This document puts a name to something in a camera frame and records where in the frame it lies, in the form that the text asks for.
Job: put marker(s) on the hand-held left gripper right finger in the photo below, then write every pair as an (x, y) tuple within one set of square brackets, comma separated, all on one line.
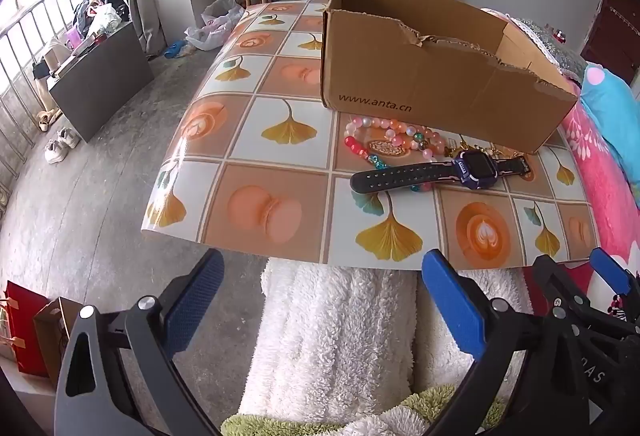
[(452, 301)]

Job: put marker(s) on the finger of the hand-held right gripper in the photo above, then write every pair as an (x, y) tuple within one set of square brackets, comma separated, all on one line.
[(610, 271), (550, 281)]

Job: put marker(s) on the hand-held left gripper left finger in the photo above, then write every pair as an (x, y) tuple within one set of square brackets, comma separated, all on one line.
[(195, 296)]

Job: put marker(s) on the purple black smart watch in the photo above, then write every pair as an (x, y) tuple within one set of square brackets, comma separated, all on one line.
[(400, 176)]

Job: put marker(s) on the brown cardboard box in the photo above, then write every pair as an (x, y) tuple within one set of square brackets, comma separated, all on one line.
[(425, 80)]

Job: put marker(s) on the pink floral blanket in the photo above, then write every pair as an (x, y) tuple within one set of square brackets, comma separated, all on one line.
[(600, 186)]

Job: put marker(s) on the green fluffy blanket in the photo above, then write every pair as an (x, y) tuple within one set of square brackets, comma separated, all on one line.
[(435, 403)]

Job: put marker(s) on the white fluffy blanket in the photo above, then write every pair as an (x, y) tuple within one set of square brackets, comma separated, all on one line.
[(325, 341)]

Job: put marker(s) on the brown paper bag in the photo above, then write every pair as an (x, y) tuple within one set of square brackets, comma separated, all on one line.
[(52, 331)]

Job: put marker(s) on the blue pillow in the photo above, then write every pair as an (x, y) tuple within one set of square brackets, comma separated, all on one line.
[(607, 100)]

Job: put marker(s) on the red paper bag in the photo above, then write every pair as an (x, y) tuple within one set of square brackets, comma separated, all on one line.
[(22, 331)]

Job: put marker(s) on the white sneaker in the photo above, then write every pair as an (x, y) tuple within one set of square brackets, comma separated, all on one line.
[(69, 137), (54, 152)]

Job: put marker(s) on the beige sandals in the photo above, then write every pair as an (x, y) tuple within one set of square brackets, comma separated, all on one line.
[(47, 119)]

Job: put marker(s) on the dark grey cabinet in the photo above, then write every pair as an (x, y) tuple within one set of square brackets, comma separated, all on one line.
[(100, 85)]

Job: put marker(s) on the grey glittery pillow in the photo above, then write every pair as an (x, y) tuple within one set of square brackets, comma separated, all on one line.
[(555, 45)]

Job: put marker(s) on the brown door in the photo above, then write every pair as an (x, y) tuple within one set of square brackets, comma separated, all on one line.
[(615, 25)]

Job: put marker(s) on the small blue floor item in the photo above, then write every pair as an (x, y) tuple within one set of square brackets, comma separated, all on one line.
[(175, 49)]

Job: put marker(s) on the white plastic bag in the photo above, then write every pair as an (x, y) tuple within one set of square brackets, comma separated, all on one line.
[(215, 23)]

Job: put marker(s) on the beige bag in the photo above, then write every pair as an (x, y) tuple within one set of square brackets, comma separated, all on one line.
[(52, 58)]

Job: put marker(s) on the pile of clothes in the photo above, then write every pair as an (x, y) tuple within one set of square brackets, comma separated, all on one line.
[(100, 0)]

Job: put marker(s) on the metal window railing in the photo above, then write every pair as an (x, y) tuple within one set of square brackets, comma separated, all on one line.
[(30, 20)]

